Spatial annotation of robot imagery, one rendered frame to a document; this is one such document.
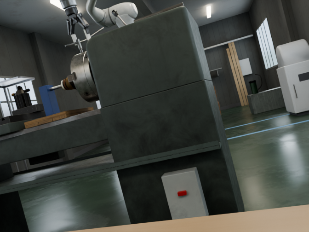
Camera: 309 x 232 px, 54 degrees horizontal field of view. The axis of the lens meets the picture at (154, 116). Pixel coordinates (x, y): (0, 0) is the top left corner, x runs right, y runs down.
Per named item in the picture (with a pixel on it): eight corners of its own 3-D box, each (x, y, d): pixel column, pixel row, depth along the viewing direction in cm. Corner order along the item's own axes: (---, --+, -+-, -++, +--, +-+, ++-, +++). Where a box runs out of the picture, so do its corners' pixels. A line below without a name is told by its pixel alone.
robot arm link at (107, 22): (90, 9, 230) (106, 3, 226) (100, 18, 247) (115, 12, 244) (93, 26, 228) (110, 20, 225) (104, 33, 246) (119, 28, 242)
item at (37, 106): (46, 110, 218) (44, 103, 218) (37, 111, 209) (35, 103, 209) (23, 116, 224) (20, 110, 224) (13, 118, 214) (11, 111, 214)
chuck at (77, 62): (113, 92, 210) (97, 48, 202) (96, 105, 180) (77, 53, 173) (102, 95, 212) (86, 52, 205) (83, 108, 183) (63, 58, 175)
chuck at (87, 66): (118, 91, 209) (102, 46, 201) (101, 103, 179) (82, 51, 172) (113, 92, 210) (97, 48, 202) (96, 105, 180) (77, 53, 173)
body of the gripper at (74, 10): (79, 5, 184) (84, 20, 187) (71, 9, 190) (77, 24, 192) (69, 6, 179) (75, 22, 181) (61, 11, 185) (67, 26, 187)
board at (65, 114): (94, 112, 214) (93, 106, 214) (66, 117, 179) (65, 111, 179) (58, 122, 222) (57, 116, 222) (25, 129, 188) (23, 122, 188)
